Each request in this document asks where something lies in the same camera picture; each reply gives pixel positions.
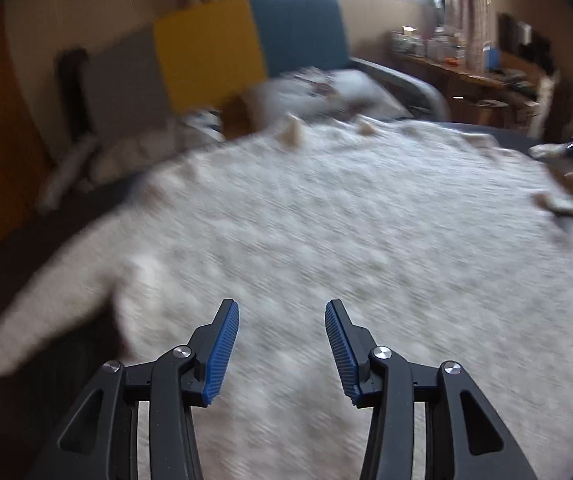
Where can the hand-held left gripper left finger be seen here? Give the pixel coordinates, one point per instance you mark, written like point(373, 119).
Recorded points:
point(221, 355)

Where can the black monitor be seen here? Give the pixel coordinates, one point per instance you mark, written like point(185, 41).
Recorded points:
point(521, 35)

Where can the wooden desk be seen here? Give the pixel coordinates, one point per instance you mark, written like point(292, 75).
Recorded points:
point(466, 77)

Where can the grey yellow blue sofa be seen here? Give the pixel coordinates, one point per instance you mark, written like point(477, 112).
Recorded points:
point(206, 50)

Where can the group of jars and bottles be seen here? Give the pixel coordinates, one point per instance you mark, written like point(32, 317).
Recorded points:
point(436, 45)

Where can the small oranges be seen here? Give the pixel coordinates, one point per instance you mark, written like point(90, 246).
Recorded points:
point(452, 62)

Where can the triangle pattern pillow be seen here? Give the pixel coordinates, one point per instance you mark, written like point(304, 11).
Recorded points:
point(206, 120)

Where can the white printed pillow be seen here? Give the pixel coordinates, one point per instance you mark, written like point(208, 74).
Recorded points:
point(131, 155)

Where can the grey deer print pillow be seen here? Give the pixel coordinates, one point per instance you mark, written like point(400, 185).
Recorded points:
point(356, 87)

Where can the blue container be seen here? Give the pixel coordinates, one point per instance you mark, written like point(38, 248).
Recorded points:
point(491, 57)

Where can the white knit sweater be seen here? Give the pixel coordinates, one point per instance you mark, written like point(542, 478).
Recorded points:
point(316, 235)

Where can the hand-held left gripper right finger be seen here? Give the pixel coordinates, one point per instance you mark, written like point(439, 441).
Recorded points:
point(341, 355)

